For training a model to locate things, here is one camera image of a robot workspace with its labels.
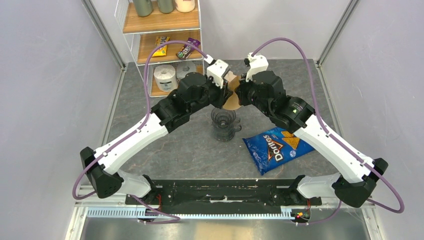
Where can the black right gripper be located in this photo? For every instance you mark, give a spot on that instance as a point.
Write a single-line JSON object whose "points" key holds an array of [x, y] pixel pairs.
{"points": [[241, 91]]}

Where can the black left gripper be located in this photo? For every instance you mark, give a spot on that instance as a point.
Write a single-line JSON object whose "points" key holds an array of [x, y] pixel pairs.
{"points": [[222, 94]]}

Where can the orange coffee filter package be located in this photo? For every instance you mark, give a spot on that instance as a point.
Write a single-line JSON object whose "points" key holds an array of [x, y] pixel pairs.
{"points": [[233, 81]]}

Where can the brown paper coffee filter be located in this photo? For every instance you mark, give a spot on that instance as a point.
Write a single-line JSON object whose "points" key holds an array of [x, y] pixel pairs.
{"points": [[232, 103]]}

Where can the black coffee dripper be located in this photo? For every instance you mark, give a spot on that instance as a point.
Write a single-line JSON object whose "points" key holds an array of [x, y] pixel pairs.
{"points": [[222, 117]]}

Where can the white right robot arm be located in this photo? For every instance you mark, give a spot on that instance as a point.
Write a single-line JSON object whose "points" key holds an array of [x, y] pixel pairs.
{"points": [[358, 173]]}

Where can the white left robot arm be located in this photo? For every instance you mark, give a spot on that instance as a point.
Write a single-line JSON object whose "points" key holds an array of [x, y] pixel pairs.
{"points": [[103, 165]]}

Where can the purple M&M's candy bag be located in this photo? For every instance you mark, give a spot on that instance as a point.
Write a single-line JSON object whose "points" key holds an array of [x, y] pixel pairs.
{"points": [[187, 50]]}

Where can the blue Doritos chip bag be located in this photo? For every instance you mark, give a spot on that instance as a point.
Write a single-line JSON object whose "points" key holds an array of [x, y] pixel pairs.
{"points": [[274, 148]]}

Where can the yellow M&M's candy bag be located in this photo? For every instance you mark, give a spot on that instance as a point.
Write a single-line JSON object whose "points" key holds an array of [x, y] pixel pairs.
{"points": [[161, 51]]}

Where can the cream pump lotion bottle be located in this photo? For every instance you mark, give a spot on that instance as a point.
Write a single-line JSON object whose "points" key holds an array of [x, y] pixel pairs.
{"points": [[185, 6]]}

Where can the green bottle middle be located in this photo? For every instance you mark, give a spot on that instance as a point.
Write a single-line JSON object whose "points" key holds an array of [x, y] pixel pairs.
{"points": [[165, 6]]}

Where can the green bottle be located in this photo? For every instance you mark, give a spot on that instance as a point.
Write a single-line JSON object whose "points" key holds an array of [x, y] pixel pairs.
{"points": [[143, 8], [165, 6]]}

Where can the green bottle left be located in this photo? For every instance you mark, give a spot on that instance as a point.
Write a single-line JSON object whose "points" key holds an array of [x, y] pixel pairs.
{"points": [[143, 8]]}

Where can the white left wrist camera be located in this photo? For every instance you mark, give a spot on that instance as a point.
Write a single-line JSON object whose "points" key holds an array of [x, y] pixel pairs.
{"points": [[217, 69]]}

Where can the aluminium rail frame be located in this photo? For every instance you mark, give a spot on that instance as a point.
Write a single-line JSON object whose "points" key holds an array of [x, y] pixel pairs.
{"points": [[313, 217]]}

